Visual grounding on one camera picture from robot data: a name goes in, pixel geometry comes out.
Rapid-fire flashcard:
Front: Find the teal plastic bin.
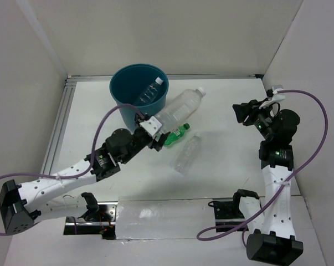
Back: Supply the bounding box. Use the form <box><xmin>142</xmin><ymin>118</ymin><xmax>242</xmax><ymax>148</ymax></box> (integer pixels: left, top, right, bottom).
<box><xmin>109</xmin><ymin>64</ymin><xmax>169</xmax><ymax>116</ymax></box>

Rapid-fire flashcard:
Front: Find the aluminium frame rail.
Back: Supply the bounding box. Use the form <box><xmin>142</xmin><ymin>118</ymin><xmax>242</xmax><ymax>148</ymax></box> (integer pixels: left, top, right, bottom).
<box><xmin>35</xmin><ymin>74</ymin><xmax>264</xmax><ymax>195</ymax></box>

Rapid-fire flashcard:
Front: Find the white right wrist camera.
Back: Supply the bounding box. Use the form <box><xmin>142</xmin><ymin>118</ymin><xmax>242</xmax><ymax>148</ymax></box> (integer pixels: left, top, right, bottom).
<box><xmin>259</xmin><ymin>85</ymin><xmax>285</xmax><ymax>109</ymax></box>

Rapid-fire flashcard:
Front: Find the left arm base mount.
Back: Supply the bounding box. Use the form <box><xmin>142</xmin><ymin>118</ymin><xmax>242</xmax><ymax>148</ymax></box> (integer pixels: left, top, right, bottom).
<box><xmin>63</xmin><ymin>192</ymin><xmax>117</xmax><ymax>240</ymax></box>

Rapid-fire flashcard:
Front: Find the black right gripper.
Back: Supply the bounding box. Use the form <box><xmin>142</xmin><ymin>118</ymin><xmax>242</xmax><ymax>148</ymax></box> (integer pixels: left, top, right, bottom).
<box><xmin>233</xmin><ymin>98</ymin><xmax>276</xmax><ymax>140</ymax></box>

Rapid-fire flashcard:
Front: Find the green plastic bottle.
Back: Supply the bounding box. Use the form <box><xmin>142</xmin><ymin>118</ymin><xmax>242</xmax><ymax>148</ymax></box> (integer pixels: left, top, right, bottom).
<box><xmin>164</xmin><ymin>123</ymin><xmax>190</xmax><ymax>147</ymax></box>

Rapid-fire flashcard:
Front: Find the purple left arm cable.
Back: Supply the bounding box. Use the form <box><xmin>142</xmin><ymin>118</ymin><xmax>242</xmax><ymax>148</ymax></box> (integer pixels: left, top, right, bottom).
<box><xmin>0</xmin><ymin>104</ymin><xmax>145</xmax><ymax>236</ymax></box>

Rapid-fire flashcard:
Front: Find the large clear bottle front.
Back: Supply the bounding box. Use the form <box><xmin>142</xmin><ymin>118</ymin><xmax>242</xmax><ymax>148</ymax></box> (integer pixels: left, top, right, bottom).
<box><xmin>155</xmin><ymin>87</ymin><xmax>206</xmax><ymax>134</ymax></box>

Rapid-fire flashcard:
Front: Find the white front cover panel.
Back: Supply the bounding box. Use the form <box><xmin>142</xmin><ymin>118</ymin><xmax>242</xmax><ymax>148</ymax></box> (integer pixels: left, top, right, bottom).
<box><xmin>115</xmin><ymin>199</ymin><xmax>215</xmax><ymax>240</ymax></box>

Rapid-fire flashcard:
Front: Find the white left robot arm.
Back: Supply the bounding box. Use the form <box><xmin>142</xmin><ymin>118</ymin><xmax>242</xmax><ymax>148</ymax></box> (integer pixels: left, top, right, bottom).
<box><xmin>0</xmin><ymin>127</ymin><xmax>168</xmax><ymax>236</ymax></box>

